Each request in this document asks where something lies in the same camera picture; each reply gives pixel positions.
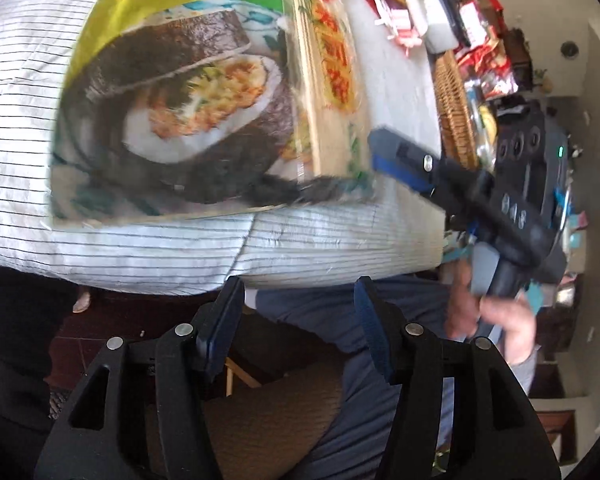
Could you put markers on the white striped tablecloth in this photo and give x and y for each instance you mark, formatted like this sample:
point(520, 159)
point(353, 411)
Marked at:
point(25, 110)

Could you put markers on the round wall fixture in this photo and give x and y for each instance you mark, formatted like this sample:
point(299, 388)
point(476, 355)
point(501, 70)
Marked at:
point(570, 49)

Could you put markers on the pile of red snack packets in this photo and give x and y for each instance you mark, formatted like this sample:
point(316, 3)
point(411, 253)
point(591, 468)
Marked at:
point(485, 50)

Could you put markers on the bamboo sushi mat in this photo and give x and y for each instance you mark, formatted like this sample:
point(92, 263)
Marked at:
point(330, 70)

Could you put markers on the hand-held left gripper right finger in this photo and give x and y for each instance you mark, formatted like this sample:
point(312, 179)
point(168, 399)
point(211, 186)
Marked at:
point(375, 327)

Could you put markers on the brown woven stool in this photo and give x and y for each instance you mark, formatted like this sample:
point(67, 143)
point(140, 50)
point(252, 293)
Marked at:
point(275, 420)

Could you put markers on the white container with dark lid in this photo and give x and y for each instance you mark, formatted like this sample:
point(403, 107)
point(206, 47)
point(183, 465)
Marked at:
point(440, 20)

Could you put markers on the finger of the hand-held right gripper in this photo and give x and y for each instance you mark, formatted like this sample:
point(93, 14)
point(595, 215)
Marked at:
point(410, 155)
point(420, 182)

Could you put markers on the green sushi seaweed package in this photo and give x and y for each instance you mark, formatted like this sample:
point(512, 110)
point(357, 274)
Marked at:
point(180, 100)

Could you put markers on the wicker basket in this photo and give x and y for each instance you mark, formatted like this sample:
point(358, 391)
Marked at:
point(455, 110)

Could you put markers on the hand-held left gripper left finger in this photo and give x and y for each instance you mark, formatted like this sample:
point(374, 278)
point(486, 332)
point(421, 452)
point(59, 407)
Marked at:
point(225, 322)

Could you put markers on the person's right hand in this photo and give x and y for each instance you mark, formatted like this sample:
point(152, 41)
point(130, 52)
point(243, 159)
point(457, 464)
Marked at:
point(510, 325)

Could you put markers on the red and white small packets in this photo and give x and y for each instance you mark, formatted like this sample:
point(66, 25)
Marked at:
point(397, 25)

